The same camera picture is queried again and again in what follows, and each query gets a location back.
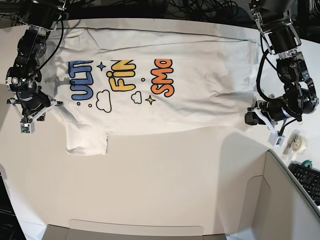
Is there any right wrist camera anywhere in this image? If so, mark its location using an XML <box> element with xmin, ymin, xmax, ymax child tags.
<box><xmin>20</xmin><ymin>122</ymin><xmax>35</xmax><ymax>134</ymax></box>

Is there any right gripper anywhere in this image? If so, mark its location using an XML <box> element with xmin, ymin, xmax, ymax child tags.
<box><xmin>6</xmin><ymin>91</ymin><xmax>64</xmax><ymax>124</ymax></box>

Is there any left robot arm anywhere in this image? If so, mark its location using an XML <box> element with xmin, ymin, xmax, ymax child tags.
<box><xmin>245</xmin><ymin>0</ymin><xmax>319</xmax><ymax>137</ymax></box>

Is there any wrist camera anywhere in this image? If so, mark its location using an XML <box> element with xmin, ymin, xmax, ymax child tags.
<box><xmin>268</xmin><ymin>133</ymin><xmax>286</xmax><ymax>147</ymax></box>
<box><xmin>20</xmin><ymin>122</ymin><xmax>35</xmax><ymax>134</ymax></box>

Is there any green tape roll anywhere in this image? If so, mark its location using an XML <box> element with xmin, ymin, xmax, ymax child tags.
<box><xmin>301</xmin><ymin>160</ymin><xmax>313</xmax><ymax>169</ymax></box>

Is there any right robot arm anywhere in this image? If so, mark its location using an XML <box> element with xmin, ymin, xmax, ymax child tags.
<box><xmin>5</xmin><ymin>0</ymin><xmax>67</xmax><ymax>125</ymax></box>

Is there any beige cardboard box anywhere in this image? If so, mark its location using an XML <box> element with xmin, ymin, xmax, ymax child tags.
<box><xmin>43</xmin><ymin>150</ymin><xmax>320</xmax><ymax>240</ymax></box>

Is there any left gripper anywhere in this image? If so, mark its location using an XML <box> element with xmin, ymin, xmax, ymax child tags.
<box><xmin>244</xmin><ymin>100</ymin><xmax>292</xmax><ymax>135</ymax></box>

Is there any black computer keyboard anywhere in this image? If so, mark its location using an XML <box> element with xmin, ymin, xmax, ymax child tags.
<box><xmin>288</xmin><ymin>163</ymin><xmax>320</xmax><ymax>207</ymax></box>

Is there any white printed t-shirt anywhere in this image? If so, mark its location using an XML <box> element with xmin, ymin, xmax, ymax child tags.
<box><xmin>41</xmin><ymin>27</ymin><xmax>259</xmax><ymax>156</ymax></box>

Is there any black monitor corner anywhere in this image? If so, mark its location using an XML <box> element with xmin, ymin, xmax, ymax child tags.
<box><xmin>0</xmin><ymin>165</ymin><xmax>26</xmax><ymax>240</ymax></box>

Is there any clear tape dispenser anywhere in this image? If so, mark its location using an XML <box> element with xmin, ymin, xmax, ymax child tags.
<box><xmin>283</xmin><ymin>129</ymin><xmax>308</xmax><ymax>161</ymax></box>

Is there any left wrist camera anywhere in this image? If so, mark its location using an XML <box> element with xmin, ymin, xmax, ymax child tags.
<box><xmin>268</xmin><ymin>133</ymin><xmax>286</xmax><ymax>147</ymax></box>

